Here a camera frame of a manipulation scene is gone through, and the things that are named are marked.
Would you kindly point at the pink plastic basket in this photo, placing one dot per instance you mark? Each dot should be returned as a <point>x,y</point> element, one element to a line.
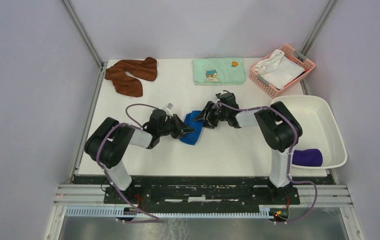
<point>293,55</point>

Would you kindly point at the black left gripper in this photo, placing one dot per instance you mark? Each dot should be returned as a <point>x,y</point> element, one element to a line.
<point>179,124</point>

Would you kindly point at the brown towel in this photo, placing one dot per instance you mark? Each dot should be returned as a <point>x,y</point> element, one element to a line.
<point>126,75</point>

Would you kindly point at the purple towel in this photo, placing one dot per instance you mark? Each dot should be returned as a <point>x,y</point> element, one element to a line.
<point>307,158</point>

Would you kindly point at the blue towel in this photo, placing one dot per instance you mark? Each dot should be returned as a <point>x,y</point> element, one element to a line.
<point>197,126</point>

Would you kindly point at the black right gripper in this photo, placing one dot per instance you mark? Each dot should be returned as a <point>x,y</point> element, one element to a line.
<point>203,114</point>

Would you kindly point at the white cloth in basket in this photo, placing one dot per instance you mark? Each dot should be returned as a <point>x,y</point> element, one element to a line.
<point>278,70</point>

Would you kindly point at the aluminium frame rail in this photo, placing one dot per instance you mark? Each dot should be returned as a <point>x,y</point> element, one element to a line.
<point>333,196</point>

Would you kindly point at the white plastic tub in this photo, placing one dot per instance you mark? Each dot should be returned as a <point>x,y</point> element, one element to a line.
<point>320,132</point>

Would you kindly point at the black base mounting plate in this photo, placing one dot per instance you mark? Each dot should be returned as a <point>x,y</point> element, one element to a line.
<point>206,195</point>

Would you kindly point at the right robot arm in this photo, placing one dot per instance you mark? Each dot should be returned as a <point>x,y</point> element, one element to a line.
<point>280,130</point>

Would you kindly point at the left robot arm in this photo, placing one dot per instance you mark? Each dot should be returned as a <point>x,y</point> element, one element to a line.
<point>108,144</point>

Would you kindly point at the mint green cartoon towel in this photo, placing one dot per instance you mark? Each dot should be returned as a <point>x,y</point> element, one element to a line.
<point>219,71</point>

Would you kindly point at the white slotted cable duct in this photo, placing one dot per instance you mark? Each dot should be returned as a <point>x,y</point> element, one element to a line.
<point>122,212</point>

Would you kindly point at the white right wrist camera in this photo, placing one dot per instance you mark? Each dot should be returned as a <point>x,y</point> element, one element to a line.
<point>224,92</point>

